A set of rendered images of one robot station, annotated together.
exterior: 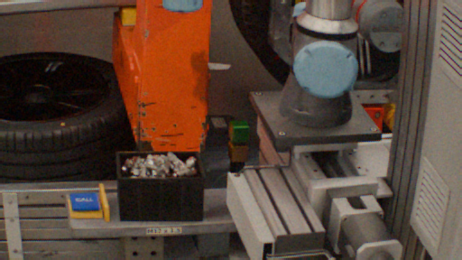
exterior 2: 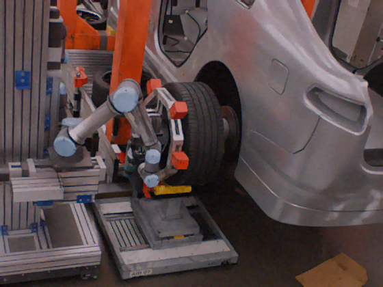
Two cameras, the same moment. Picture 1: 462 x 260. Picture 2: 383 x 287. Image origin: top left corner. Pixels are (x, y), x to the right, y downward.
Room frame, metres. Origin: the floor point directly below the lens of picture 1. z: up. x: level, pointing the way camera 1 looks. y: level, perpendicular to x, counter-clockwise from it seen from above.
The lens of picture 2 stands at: (1.94, -3.32, 2.39)
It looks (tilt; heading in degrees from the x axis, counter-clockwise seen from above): 30 degrees down; 77
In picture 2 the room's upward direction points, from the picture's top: 11 degrees clockwise
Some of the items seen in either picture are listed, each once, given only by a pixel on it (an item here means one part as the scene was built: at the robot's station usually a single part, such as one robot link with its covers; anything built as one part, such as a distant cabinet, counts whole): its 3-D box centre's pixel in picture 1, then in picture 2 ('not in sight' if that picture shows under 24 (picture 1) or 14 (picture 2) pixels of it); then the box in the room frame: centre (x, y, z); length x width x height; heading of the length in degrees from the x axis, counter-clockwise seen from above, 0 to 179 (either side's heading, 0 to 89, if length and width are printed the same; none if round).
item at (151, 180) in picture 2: not in sight; (149, 176); (2.38, -0.87, 0.85); 0.11 x 0.08 x 0.09; 104
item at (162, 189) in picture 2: (383, 106); (172, 188); (2.61, -0.45, 0.51); 0.29 x 0.06 x 0.06; 14
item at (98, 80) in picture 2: not in sight; (127, 91); (2.43, 1.35, 0.39); 0.66 x 0.66 x 0.24
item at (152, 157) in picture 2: not in sight; (152, 159); (2.38, -0.85, 0.95); 0.11 x 0.08 x 0.11; 80
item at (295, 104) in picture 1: (318, 88); (55, 109); (1.83, -0.17, 0.87); 0.15 x 0.15 x 0.10
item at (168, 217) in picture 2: not in sight; (171, 201); (2.65, -0.31, 0.32); 0.40 x 0.30 x 0.28; 104
